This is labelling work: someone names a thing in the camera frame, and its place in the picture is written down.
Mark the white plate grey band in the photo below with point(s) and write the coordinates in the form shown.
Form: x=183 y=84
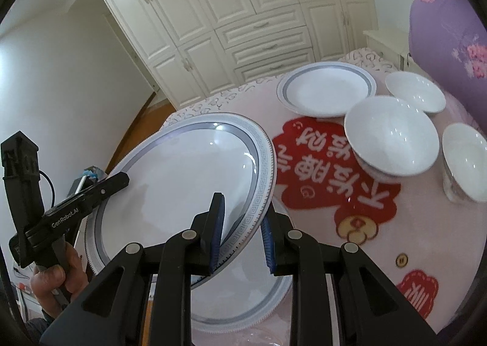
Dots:
x=323 y=89

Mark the large white bowl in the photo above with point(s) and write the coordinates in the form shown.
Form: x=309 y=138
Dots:
x=388 y=136

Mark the white nightstand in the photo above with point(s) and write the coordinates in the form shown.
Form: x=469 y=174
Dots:
x=384 y=41

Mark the small white bowl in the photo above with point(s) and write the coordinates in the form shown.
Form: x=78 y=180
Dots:
x=414 y=89
x=462 y=159

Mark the person's left hand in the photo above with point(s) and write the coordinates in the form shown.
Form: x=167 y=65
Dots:
x=45 y=283

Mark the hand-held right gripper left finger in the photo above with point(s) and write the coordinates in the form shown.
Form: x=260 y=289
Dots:
x=216 y=239

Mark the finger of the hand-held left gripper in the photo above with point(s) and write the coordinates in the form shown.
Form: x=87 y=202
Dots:
x=89 y=175
x=114 y=184

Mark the large grey-patterned rim plate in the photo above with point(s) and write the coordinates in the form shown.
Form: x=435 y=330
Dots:
x=171 y=178
x=243 y=292

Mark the round pink table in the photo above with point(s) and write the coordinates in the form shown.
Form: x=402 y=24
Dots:
x=418 y=224

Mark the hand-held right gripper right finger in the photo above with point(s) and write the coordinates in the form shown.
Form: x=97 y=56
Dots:
x=268 y=251

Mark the purple floral cover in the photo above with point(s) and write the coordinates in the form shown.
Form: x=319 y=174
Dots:
x=445 y=38

